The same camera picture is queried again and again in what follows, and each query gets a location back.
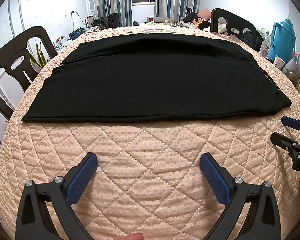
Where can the blue thermos jug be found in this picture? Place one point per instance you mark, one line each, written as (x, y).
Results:
(282, 40)

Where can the blue handbag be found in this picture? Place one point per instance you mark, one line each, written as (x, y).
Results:
(77, 33)

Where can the beige quilted table cover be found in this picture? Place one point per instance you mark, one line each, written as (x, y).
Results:
(150, 150)

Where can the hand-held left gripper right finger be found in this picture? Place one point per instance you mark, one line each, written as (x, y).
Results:
(215, 180)

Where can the black pants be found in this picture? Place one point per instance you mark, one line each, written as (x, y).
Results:
(152, 80)

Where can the dark chair beside plant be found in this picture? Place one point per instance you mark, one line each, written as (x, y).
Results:
(40, 37)

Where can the blue striped curtain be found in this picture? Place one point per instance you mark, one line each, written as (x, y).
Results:
(176, 0)
(115, 2)

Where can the white paper cup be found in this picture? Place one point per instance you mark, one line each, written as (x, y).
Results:
(279, 62)

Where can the black backpack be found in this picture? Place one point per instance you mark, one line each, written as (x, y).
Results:
(252, 39)

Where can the dark chair beside thermos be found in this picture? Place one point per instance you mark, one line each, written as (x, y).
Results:
(216, 17)

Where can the pink pillow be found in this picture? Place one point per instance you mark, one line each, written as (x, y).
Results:
(204, 13)

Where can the black bag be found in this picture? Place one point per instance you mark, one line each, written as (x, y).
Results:
(100, 23)

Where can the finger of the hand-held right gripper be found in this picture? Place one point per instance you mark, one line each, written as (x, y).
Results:
(283, 140)
(291, 123)

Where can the person's left hand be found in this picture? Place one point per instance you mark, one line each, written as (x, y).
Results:
(132, 237)

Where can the pink bottle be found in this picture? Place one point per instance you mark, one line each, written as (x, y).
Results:
(292, 62)

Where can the black ribbed box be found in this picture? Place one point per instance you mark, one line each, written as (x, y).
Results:
(113, 20)

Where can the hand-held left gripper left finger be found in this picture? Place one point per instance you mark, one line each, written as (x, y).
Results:
(81, 177)

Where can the green leafy plant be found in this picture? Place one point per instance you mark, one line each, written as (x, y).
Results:
(38, 57)

